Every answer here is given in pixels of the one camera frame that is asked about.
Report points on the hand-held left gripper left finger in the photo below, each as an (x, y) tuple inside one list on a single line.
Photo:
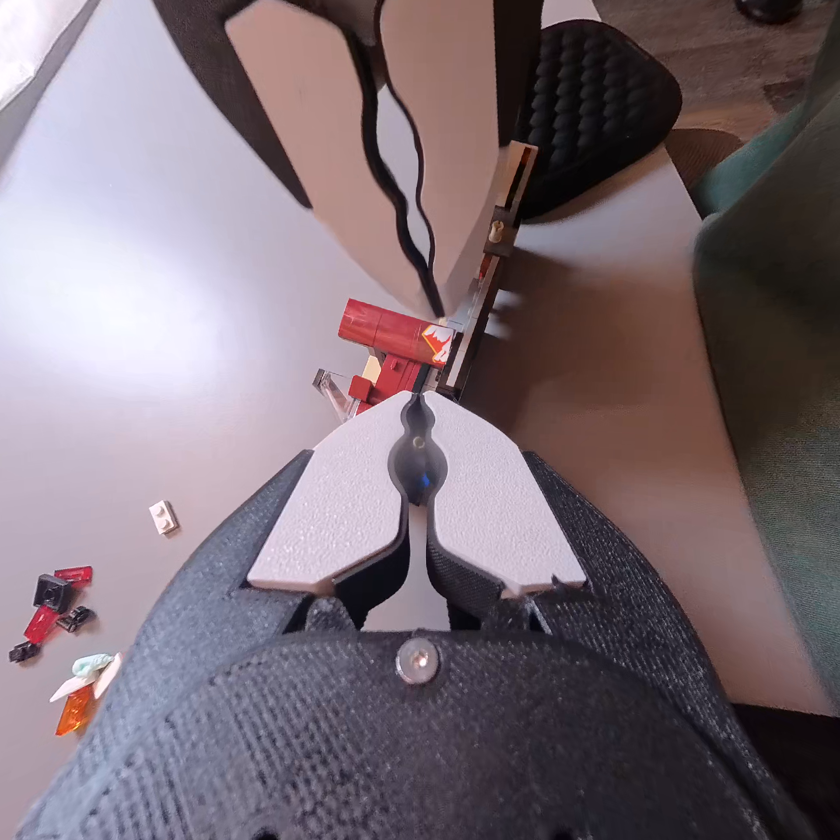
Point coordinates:
[(328, 512)]

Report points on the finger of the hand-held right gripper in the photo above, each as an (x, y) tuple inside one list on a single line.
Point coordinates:
[(459, 131), (308, 118)]

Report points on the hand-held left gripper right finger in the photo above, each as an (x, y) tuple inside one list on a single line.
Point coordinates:
[(499, 512)]

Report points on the red toy brick truck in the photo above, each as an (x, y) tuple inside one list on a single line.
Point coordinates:
[(387, 328)]

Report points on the grey desk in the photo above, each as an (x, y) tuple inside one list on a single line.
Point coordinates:
[(164, 295)]

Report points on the white small brick plate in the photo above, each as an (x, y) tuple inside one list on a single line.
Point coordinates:
[(164, 518)]

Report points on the red transparent tile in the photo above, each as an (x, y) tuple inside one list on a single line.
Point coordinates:
[(73, 575), (41, 623)]

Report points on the black clip brick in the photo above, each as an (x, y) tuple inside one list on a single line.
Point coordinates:
[(23, 652), (75, 619)]

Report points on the pale turquoise brick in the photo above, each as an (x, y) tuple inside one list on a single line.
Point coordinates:
[(90, 664)]

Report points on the person in green sweatshirt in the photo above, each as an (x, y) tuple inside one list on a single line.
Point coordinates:
[(781, 361)]

